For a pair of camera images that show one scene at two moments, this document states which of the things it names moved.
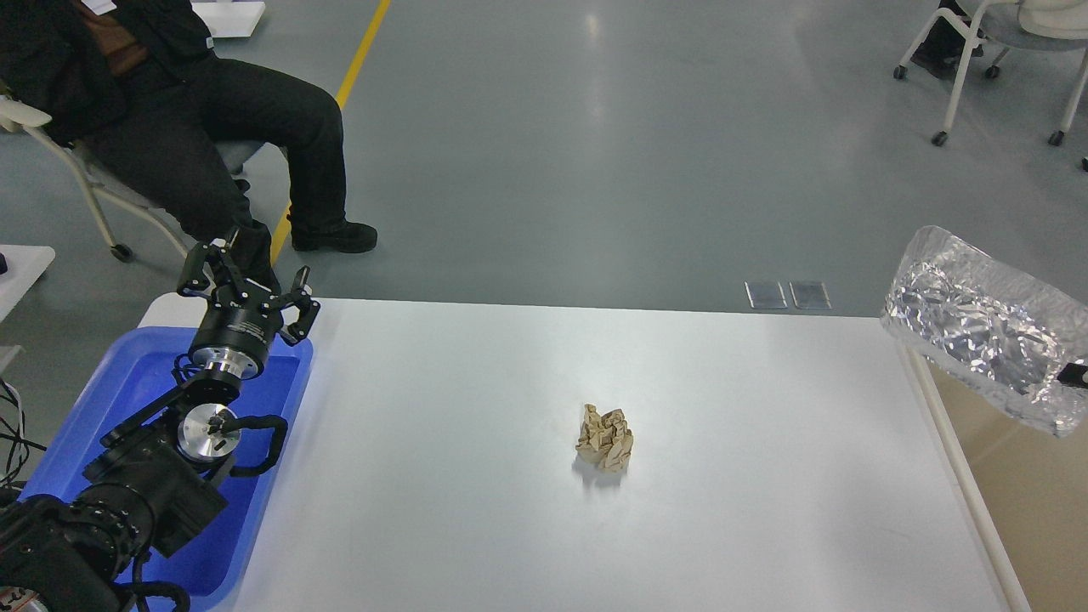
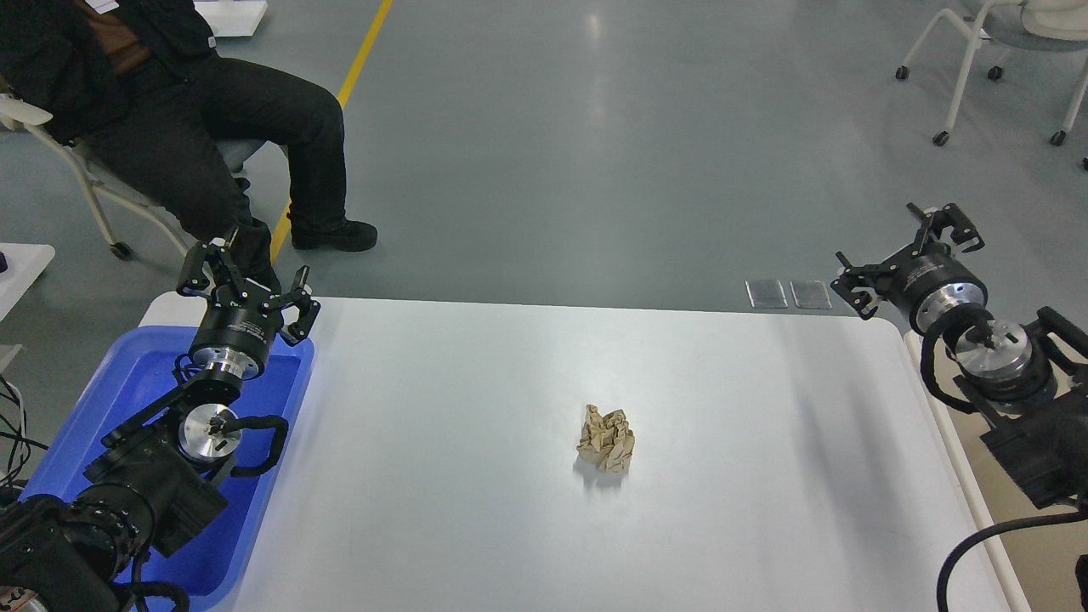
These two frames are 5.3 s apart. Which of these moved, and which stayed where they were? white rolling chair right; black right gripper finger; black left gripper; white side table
Moved: black right gripper finger
Stayed: black left gripper; white rolling chair right; white side table
